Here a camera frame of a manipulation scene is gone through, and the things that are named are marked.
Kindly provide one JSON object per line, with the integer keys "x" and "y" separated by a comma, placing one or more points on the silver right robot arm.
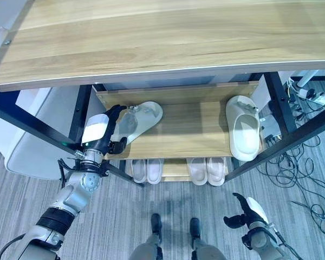
{"x": 265, "y": 242}

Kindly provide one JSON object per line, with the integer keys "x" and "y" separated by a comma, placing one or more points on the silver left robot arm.
{"x": 62, "y": 205}

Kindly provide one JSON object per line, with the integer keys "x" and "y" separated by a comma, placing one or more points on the white plain slipper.
{"x": 155, "y": 171}
{"x": 139, "y": 170}

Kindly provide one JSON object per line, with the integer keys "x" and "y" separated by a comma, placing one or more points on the white slipper with charms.
{"x": 140, "y": 120}
{"x": 243, "y": 128}

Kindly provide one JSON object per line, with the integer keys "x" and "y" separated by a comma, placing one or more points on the grey box on floor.
{"x": 270, "y": 123}

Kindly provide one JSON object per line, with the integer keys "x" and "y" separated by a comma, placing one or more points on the wooden shoe rack black frame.
{"x": 157, "y": 81}

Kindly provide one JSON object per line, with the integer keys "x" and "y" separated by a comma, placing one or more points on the white chair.
{"x": 35, "y": 132}

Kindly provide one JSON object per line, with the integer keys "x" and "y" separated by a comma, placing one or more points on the white desk leg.
{"x": 307, "y": 77}

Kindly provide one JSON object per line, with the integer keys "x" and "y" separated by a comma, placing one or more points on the white power strip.
{"x": 315, "y": 96}

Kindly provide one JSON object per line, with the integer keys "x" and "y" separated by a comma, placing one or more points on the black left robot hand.
{"x": 95, "y": 130}

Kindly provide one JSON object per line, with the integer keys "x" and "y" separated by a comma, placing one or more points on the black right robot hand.
{"x": 249, "y": 211}

